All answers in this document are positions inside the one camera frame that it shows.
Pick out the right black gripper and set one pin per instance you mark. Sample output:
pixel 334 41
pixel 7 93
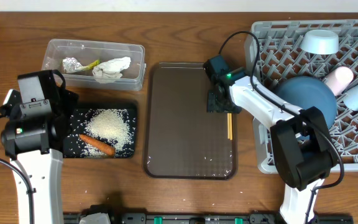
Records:
pixel 217 106

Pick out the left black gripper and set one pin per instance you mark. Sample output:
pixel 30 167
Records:
pixel 66 101

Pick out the wooden chopstick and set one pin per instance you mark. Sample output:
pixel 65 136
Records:
pixel 229 120
pixel 227 130

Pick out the green foil snack wrapper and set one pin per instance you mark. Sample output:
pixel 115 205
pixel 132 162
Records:
pixel 72 65

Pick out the orange carrot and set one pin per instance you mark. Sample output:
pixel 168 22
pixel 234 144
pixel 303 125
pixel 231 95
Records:
pixel 105 148

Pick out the white rice pile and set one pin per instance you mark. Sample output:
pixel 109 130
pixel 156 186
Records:
pixel 109 126

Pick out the white tissue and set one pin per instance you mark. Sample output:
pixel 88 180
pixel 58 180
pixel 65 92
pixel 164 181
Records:
pixel 110 71

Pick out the dark blue plate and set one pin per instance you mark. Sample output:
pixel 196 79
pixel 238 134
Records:
pixel 307 92

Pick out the light blue bowl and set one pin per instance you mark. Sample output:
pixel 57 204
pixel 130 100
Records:
pixel 321 42

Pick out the white pink cup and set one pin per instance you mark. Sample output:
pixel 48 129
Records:
pixel 338 80

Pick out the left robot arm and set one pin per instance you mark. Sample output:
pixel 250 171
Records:
pixel 38 183

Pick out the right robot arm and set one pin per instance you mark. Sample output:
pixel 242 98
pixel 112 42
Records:
pixel 302 148

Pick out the black waste tray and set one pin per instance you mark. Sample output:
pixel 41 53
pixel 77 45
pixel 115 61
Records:
pixel 132 109

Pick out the grey dishwasher rack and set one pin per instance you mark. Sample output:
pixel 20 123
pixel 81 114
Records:
pixel 281 58

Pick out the brown serving tray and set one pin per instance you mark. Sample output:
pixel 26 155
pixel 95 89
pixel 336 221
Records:
pixel 184 140

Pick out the clear plastic bin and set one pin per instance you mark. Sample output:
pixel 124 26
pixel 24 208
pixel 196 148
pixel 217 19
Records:
pixel 86 52

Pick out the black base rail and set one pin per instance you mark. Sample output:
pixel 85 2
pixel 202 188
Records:
pixel 104 214

